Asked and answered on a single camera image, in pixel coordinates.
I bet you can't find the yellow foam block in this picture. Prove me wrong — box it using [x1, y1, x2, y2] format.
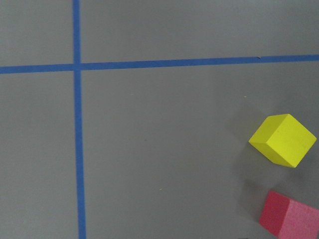
[249, 114, 317, 168]

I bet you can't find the red foam block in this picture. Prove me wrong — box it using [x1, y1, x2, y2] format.
[259, 191, 319, 239]

